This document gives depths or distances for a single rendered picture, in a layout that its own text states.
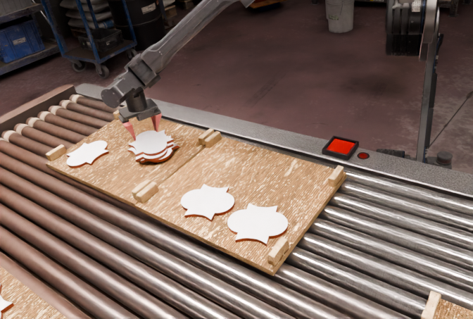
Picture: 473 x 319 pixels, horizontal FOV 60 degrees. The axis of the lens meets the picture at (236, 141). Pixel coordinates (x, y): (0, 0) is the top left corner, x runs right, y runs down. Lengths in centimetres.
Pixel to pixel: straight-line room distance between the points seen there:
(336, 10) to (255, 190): 377
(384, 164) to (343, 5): 361
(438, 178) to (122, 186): 80
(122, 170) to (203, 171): 24
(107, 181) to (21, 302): 38
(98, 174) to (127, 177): 10
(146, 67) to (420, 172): 74
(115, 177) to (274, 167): 44
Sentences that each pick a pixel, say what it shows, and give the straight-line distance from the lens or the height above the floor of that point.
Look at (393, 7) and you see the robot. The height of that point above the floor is 117.
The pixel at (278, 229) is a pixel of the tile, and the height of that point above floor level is 95.
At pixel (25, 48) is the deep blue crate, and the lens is 551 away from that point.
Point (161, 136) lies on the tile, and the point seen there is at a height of 97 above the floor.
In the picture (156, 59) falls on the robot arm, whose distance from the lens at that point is 109.
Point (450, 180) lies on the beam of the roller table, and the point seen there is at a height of 91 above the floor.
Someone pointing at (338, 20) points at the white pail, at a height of 14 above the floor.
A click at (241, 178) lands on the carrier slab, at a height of 94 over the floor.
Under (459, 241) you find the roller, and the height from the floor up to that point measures 91.
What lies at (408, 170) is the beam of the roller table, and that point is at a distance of 113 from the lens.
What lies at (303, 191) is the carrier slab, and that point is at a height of 94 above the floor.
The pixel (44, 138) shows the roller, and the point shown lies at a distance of 159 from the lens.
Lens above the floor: 160
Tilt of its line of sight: 33 degrees down
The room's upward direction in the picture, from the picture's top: 9 degrees counter-clockwise
